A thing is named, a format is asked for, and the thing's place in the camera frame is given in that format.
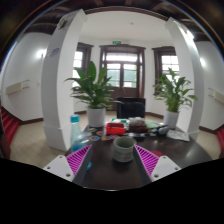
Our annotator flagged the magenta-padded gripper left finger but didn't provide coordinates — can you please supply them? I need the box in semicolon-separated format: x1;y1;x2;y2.
43;143;95;186

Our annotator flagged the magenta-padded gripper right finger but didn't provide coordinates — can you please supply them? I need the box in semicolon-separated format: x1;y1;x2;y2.
133;144;182;186

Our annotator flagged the clear blue-capped water bottle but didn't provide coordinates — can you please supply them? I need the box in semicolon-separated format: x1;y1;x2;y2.
69;114;93;171

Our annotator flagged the flat round red coaster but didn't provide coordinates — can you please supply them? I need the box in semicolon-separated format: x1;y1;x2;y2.
150;149;165;158

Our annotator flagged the grey-green ceramic cup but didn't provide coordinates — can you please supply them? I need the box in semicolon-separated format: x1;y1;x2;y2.
111;135;138;164

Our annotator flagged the dark tea tray with cups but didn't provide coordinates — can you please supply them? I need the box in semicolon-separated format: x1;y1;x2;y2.
128;116;149;134

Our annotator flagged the white printed magazine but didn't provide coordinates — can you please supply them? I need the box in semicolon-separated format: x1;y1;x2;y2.
166;129;191;142

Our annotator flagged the red box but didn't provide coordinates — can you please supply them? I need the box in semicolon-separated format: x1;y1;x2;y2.
105;121;128;136

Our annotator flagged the slim potted plant white pot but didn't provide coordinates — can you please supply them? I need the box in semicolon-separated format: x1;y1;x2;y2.
152;67;198;130

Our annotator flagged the bushy potted plant white pot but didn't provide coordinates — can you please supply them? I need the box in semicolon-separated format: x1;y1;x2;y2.
64;60;124;128

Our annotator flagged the green box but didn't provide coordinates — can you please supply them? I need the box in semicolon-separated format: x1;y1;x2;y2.
110;117;130;125

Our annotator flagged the black chair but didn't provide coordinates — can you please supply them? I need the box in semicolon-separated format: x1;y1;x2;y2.
115;96;147;120

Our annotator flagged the red carpeted staircase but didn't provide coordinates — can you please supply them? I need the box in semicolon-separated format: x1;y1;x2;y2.
215;126;224;158
0;105;21;148

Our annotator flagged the brown wooden double door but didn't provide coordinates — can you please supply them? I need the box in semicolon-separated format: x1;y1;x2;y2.
99;44;147;111

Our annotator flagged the brown-framed window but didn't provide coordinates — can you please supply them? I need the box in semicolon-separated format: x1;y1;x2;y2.
73;42;94;88
151;45;181;96

